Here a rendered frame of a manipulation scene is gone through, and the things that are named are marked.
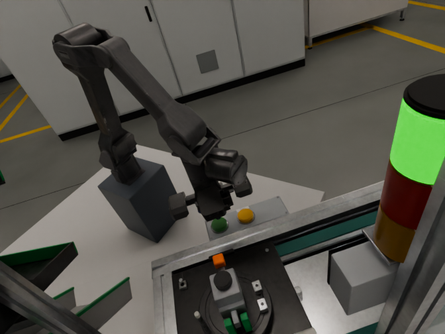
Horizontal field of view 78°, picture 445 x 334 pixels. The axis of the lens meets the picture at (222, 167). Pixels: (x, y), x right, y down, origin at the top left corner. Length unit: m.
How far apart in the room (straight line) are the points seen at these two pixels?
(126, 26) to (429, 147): 3.20
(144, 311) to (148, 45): 2.88
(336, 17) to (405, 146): 4.28
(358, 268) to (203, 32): 3.16
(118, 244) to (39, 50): 2.82
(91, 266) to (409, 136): 0.88
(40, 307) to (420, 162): 0.39
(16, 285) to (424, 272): 0.38
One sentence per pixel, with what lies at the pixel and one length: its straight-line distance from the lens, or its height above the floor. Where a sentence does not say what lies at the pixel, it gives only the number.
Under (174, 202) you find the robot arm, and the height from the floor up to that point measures 1.10.
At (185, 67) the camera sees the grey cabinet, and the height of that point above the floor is 0.43.
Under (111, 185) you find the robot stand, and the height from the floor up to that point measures 1.06.
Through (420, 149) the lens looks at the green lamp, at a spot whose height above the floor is 1.39.
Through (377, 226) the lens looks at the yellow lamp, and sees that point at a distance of 0.29.
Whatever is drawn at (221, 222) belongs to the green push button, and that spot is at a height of 0.97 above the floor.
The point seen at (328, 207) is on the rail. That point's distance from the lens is 0.73.
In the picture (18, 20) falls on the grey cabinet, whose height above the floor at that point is 1.30.
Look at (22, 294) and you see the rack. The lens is 0.38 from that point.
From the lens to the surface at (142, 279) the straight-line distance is 0.84.
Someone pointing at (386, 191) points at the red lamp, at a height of 1.33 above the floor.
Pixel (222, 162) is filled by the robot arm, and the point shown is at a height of 1.21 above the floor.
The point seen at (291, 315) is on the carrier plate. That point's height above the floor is 0.97.
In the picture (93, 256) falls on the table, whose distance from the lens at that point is 0.98.
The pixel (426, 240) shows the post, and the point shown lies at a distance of 0.26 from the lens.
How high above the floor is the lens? 1.52
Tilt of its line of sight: 39 degrees down
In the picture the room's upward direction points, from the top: 16 degrees counter-clockwise
